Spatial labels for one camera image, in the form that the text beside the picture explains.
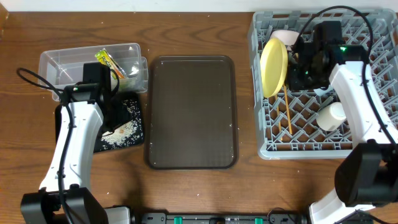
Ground clear plastic bin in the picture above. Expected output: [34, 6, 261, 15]
[39, 43, 143, 85]
[53, 57, 149, 93]

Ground grey dishwasher rack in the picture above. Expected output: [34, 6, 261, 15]
[248, 9, 397, 159]

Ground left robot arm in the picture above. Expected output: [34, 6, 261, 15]
[21, 62, 132, 223]

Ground small pale green cup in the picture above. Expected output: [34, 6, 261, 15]
[316, 102, 346, 131]

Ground rice waste pile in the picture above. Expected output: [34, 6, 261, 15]
[95, 99, 144, 152]

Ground yellow plate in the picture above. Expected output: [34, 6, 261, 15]
[260, 38, 288, 98]

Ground green snack wrapper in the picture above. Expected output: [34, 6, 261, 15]
[95, 49, 127, 80]

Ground dark brown serving tray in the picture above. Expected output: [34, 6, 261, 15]
[144, 55, 239, 170]

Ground black waste tray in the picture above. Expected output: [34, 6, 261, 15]
[55, 91, 145, 154]

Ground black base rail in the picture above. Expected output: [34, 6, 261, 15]
[134, 210, 311, 224]

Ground wooden chopstick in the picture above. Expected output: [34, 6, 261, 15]
[283, 84, 292, 135]
[274, 95, 282, 133]

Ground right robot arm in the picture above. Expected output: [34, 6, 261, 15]
[287, 21, 397, 223]

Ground pink white bowl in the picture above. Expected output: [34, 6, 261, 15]
[271, 30, 299, 51]

